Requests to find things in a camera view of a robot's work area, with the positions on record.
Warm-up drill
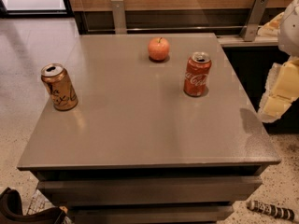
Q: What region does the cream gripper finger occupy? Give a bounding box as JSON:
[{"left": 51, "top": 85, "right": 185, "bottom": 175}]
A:
[{"left": 258, "top": 93, "right": 292, "bottom": 123}]

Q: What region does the black white patterned stick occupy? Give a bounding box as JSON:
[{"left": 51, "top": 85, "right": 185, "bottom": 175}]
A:
[{"left": 247, "top": 200, "right": 299, "bottom": 223}]

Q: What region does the dark robot base part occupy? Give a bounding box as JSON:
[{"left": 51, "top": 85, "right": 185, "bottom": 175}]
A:
[{"left": 0, "top": 188, "right": 66, "bottom": 224}]

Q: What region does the metal bracket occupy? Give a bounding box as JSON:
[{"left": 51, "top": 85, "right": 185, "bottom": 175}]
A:
[
  {"left": 240, "top": 0, "right": 269, "bottom": 42},
  {"left": 111, "top": 0, "right": 127, "bottom": 35}
]

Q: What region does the wooden wall counter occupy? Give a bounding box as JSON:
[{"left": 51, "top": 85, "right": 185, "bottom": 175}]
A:
[{"left": 69, "top": 0, "right": 292, "bottom": 33}]

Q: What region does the right metal bracket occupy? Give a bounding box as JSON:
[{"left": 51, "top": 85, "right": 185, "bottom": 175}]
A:
[{"left": 240, "top": 0, "right": 269, "bottom": 42}]

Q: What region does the grey drawer cabinet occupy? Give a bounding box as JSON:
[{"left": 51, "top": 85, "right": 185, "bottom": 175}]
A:
[{"left": 19, "top": 34, "right": 279, "bottom": 224}]

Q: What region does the red apple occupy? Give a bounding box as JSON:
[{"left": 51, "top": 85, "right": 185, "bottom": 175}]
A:
[{"left": 148, "top": 37, "right": 170, "bottom": 61}]

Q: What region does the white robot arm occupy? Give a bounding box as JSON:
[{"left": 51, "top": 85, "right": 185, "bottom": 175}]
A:
[{"left": 258, "top": 0, "right": 299, "bottom": 123}]

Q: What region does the left metal bracket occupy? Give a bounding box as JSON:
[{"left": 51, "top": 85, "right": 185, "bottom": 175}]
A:
[{"left": 111, "top": 0, "right": 127, "bottom": 35}]

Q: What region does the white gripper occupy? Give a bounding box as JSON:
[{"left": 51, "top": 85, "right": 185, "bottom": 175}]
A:
[{"left": 257, "top": 12, "right": 299, "bottom": 103}]

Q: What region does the gold LaCroix can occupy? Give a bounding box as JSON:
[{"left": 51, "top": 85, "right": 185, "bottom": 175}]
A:
[{"left": 41, "top": 63, "right": 78, "bottom": 111}]

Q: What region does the red Coca-Cola can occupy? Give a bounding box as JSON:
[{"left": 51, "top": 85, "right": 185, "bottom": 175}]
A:
[{"left": 184, "top": 51, "right": 212, "bottom": 97}]

